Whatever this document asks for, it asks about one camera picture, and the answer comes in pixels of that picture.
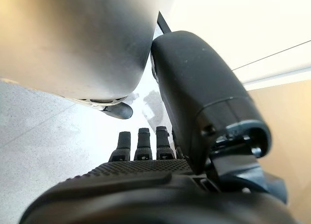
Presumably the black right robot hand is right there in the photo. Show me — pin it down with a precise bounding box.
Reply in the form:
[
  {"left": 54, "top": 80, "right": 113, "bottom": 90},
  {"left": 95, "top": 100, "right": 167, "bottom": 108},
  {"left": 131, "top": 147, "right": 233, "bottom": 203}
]
[{"left": 19, "top": 31, "right": 299, "bottom": 224}]

